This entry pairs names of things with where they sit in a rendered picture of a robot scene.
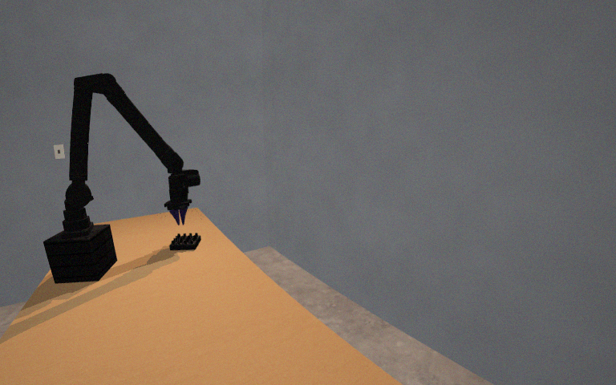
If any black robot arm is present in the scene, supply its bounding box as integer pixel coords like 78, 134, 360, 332
61, 73, 201, 239

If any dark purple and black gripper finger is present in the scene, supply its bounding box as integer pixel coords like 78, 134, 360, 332
169, 209, 180, 225
180, 206, 188, 225

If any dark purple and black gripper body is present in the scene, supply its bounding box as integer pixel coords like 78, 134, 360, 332
164, 188, 192, 210

